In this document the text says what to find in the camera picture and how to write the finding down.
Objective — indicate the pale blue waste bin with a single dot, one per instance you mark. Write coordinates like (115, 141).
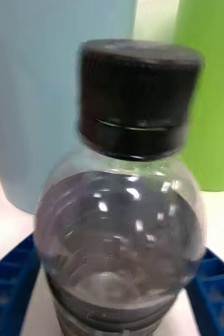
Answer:
(33, 92)

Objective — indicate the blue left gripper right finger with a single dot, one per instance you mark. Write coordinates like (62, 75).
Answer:
(216, 296)

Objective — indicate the clear bottle with black cap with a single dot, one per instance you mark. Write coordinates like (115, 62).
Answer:
(122, 210)

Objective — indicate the green waste bin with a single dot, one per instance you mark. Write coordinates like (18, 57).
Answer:
(214, 105)

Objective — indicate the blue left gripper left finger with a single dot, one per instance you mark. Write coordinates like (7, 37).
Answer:
(4, 294)

